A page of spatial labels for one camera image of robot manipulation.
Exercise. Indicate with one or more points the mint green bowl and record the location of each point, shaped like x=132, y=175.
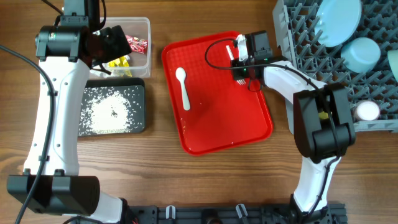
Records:
x=361, y=55

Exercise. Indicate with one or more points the grey dishwasher rack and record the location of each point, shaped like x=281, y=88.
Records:
x=294, y=24

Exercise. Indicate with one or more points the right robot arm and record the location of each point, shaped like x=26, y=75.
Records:
x=323, y=129

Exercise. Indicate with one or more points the white plastic fork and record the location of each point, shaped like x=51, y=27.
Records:
x=231, y=56

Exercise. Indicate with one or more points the yellow cup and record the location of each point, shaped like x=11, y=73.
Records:
x=323, y=115

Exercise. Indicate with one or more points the red foil snack wrapper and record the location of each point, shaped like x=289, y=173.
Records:
x=137, y=45

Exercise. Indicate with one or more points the black tray with rice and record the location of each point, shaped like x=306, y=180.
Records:
x=113, y=106

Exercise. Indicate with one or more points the light blue plate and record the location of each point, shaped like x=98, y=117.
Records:
x=338, y=19

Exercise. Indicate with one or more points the white plastic spoon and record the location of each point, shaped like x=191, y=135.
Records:
x=181, y=76

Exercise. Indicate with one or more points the red serving tray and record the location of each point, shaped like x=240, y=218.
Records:
x=223, y=114

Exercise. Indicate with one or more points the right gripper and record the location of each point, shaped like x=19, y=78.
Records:
x=237, y=74

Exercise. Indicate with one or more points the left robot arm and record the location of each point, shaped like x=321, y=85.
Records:
x=51, y=183

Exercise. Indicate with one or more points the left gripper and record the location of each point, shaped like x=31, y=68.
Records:
x=118, y=44

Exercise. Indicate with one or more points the white pink cup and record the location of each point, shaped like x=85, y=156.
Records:
x=366, y=111

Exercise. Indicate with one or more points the clear plastic waste bin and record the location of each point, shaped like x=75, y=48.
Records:
x=137, y=63

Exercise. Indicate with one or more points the pale green cup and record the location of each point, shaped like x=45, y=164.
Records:
x=392, y=57

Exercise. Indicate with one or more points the yellow snack wrapper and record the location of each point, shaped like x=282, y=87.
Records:
x=120, y=67

